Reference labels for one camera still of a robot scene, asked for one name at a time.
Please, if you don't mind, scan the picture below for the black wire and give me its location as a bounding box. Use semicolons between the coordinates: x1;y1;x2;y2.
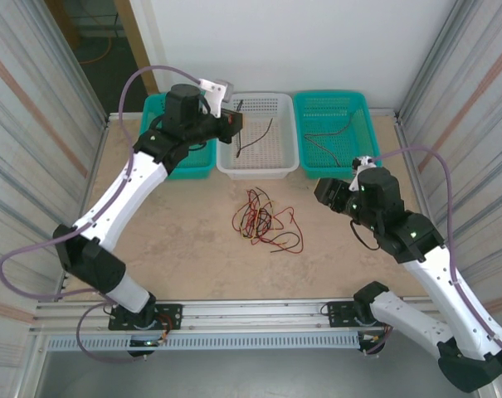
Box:
234;99;246;158
238;187;276;240
256;231;301;246
237;118;275;153

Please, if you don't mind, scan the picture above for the red wire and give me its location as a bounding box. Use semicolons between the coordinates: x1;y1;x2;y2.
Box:
270;206;305;256
232;206;251;235
245;188;276;233
248;231;279;246
302;109;356;167

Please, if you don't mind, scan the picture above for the yellow wire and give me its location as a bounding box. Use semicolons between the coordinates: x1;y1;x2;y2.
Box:
241;200;275;242

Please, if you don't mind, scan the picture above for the white plastic basket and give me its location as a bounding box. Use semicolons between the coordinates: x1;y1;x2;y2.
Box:
216;91;300;180

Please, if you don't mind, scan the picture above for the teal plastic basket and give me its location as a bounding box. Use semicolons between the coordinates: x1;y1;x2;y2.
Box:
292;90;383;180
140;93;218;182

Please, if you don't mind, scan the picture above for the translucent corrugated side panel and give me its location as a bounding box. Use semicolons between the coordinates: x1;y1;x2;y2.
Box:
397;0;502;398
0;0;110;398

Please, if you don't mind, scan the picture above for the brown wooden board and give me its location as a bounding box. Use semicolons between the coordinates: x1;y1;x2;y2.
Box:
44;0;82;50

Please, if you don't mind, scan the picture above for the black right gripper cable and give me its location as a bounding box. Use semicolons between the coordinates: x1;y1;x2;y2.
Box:
349;218;381;252

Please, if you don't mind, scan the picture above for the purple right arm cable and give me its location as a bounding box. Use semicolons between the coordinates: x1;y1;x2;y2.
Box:
373;144;502;378

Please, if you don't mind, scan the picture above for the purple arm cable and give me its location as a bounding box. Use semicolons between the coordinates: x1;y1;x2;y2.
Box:
0;65;204;365
373;144;502;378

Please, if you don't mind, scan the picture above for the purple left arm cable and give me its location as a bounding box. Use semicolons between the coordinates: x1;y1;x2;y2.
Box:
0;65;204;365

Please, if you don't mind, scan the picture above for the wooden door frame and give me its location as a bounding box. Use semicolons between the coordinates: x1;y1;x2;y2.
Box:
113;0;160;95

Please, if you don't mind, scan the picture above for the orange floor cable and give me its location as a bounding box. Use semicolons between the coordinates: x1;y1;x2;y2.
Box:
76;35;119;66

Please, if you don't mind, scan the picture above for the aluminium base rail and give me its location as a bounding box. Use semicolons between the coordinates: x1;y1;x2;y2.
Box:
33;296;442;335

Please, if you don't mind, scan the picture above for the grey slotted cable duct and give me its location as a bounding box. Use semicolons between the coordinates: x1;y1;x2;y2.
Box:
46;332;362;352

